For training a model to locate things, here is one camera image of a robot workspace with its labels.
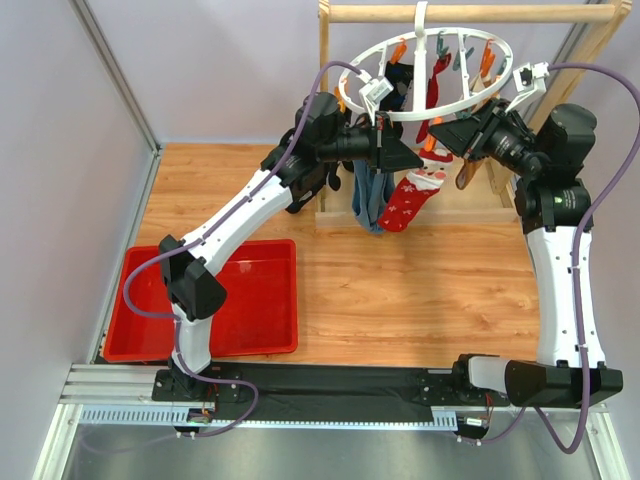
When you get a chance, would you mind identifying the teal blue sock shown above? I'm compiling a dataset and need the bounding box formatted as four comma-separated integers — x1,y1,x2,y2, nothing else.
351,160,395,234

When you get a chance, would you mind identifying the red santa sock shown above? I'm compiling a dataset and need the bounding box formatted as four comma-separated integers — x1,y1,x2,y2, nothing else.
416,53,452,143
377,148,453,233

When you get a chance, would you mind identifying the black sock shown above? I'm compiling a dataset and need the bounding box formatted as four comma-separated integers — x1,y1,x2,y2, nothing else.
285,162,342,214
379,61,414,112

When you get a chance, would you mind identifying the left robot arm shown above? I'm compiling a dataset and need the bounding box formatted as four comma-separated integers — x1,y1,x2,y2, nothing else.
152,92,421,402

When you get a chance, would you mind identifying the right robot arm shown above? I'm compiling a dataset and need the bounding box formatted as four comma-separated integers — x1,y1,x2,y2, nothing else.
430,100,623,408

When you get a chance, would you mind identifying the white round clip hanger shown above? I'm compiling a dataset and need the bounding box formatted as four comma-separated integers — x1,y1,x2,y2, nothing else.
337,1,514,122

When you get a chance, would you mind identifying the brown cream hanging sock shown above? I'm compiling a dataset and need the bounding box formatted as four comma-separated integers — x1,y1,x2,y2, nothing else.
455,72,494,190

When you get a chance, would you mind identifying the red plastic bin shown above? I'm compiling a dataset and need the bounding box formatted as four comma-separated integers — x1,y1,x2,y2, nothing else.
102,239,298,363

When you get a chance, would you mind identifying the black base mat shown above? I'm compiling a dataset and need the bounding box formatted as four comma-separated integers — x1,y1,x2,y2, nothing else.
152,362,511,427

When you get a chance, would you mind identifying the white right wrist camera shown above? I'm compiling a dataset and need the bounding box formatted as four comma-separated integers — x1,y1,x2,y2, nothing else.
505,62,549,113

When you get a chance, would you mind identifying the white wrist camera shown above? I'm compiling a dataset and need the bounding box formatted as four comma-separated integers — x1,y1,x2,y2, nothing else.
359,76,394,116
505,62,549,113

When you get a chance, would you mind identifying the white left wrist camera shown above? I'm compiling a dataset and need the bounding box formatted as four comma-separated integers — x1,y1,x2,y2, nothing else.
359,76,394,116

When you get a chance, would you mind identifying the wooden rack frame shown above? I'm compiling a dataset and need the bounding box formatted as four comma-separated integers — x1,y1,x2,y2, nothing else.
318,1,633,225

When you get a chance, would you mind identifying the aluminium rail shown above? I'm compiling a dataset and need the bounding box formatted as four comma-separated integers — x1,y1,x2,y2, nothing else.
61,360,583,433

